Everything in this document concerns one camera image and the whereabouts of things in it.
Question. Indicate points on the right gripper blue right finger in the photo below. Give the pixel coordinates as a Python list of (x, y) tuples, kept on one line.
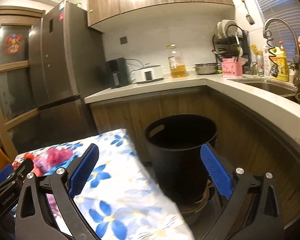
[(216, 170)]

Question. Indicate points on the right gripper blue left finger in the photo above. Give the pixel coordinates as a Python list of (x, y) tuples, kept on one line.
[(80, 169)]

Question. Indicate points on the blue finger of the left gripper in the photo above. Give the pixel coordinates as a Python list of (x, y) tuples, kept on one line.
[(6, 172)]

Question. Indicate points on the black trash bin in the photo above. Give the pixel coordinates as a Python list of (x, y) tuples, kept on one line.
[(174, 144)]

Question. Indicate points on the steel kitchen faucet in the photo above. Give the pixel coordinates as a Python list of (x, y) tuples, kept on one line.
[(293, 58)]

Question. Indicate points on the magenta crumpled wrapper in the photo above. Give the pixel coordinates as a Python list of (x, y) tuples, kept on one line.
[(44, 161)]

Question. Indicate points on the wooden lower cabinets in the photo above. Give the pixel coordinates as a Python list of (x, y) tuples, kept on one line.
[(243, 136)]

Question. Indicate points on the blue floral tablecloth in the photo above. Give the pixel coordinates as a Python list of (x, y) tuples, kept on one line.
[(120, 199)]

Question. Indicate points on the wooden glass door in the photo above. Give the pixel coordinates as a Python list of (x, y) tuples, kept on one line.
[(18, 112)]

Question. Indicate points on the black air fryer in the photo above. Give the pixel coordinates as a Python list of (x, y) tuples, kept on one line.
[(117, 73)]

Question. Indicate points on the steel sink basin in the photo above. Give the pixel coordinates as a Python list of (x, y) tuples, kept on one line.
[(282, 89)]

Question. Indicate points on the steel mixing bowl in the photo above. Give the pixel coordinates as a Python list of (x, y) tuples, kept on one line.
[(206, 68)]

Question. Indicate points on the pink utensil holder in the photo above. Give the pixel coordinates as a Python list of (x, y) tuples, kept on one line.
[(232, 67)]

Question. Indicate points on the cooking oil bottle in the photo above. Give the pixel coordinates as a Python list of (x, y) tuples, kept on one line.
[(176, 62)]

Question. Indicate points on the white rice cooker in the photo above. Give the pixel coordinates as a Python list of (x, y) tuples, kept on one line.
[(148, 74)]

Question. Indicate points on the dark grey refrigerator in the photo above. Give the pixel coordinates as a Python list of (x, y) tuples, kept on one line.
[(67, 64)]

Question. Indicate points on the beer can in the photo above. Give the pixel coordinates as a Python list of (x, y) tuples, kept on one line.
[(259, 64)]

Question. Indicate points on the white slim bottle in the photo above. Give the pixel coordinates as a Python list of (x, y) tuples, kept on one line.
[(267, 63)]

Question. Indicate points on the black dish rack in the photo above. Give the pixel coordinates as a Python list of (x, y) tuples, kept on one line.
[(231, 41)]

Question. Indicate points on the yellow detergent bottle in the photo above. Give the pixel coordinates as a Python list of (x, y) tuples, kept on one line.
[(281, 60)]

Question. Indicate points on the hanging spatula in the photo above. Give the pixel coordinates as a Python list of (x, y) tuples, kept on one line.
[(248, 16)]

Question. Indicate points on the window blinds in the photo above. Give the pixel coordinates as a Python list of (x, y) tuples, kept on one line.
[(288, 10)]

